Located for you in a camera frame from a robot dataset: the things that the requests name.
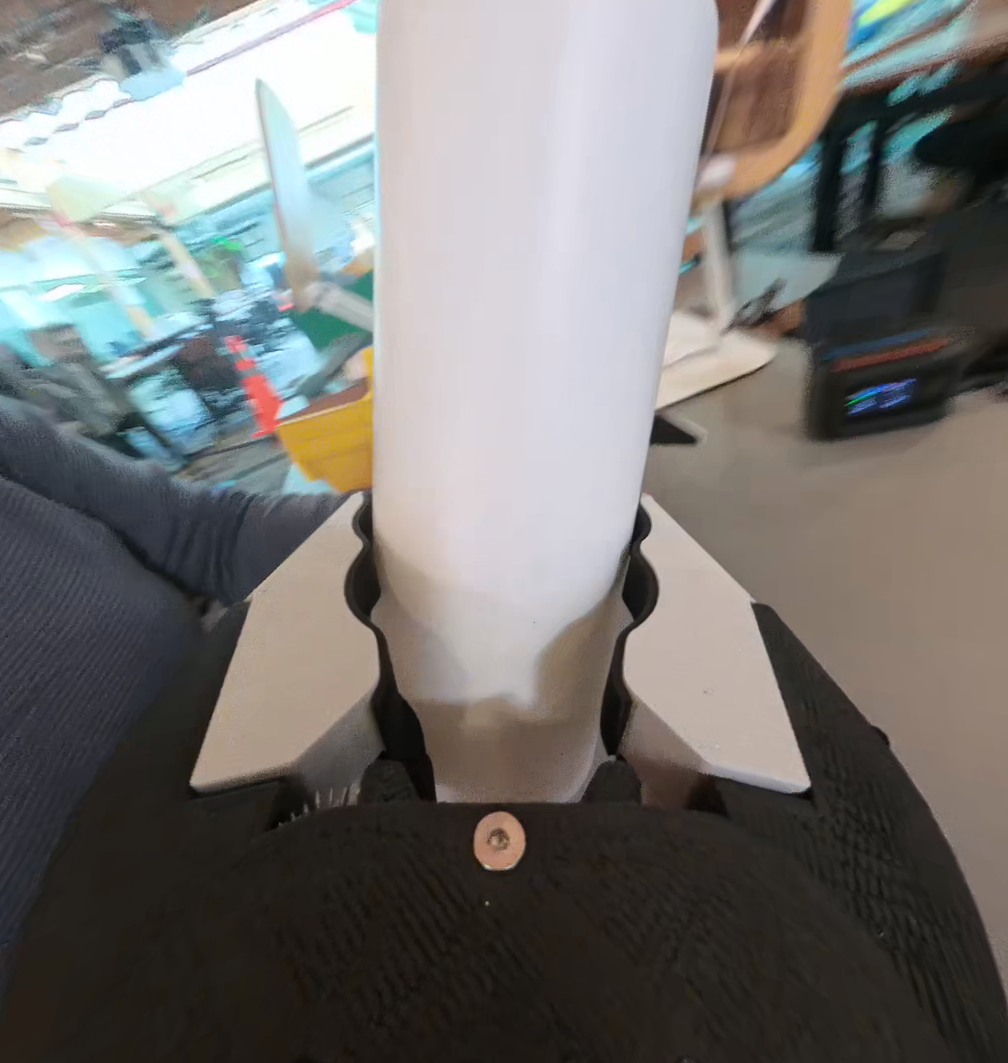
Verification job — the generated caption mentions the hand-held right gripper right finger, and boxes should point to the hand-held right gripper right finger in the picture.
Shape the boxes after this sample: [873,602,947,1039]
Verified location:
[587,494,811,812]

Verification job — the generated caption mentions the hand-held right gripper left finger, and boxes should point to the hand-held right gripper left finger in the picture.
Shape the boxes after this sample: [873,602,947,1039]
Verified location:
[190,492,436,804]

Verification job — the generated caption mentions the yellow plastic bin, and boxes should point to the yellow plastic bin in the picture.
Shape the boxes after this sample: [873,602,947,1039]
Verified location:
[275,349,378,493]

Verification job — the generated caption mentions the white cylindrical bottle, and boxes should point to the white cylindrical bottle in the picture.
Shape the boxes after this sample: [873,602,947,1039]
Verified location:
[369,0,719,719]

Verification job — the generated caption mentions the person's left forearm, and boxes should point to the person's left forearm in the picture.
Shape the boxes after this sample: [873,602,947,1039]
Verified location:
[0,386,364,607]

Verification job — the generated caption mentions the orange traffic cone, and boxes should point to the orange traffic cone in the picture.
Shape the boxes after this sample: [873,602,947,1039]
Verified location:
[225,332,282,438]

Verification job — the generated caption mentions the white mirror stand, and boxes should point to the white mirror stand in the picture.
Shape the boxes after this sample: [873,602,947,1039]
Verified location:
[654,153,779,410]

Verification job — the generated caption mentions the black battery charger case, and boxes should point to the black battery charger case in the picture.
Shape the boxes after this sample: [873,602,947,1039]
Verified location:
[805,249,980,443]

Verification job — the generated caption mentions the green plastic bin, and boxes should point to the green plastic bin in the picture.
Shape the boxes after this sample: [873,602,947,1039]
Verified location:
[300,274,374,352]

